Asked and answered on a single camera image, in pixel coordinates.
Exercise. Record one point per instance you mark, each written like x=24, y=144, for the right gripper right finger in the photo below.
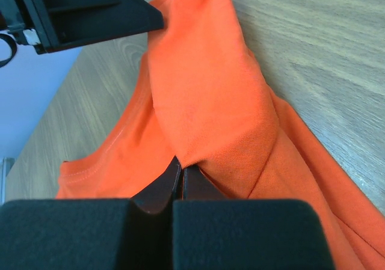
x=211, y=231

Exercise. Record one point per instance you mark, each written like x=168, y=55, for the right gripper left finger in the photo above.
x=126, y=233

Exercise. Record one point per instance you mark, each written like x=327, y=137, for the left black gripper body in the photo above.
x=27, y=23

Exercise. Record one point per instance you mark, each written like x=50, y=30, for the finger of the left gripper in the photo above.
x=76, y=23

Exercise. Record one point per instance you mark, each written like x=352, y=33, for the orange t-shirt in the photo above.
x=201, y=98

